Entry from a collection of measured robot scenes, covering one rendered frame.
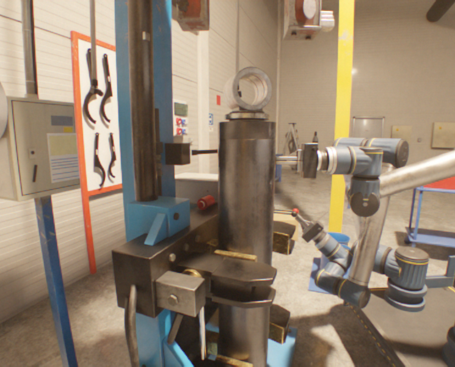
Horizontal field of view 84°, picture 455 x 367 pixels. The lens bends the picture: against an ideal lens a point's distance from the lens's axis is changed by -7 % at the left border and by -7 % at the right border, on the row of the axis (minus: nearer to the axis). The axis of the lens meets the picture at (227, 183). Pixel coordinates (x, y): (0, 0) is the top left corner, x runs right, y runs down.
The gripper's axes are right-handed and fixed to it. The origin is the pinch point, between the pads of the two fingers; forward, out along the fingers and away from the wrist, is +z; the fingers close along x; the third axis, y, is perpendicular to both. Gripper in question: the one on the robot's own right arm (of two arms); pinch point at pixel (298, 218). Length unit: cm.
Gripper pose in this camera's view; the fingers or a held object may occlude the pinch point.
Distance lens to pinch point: 161.7
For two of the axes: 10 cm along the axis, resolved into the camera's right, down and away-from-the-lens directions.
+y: -3.6, 1.6, -9.2
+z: -7.1, -6.8, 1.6
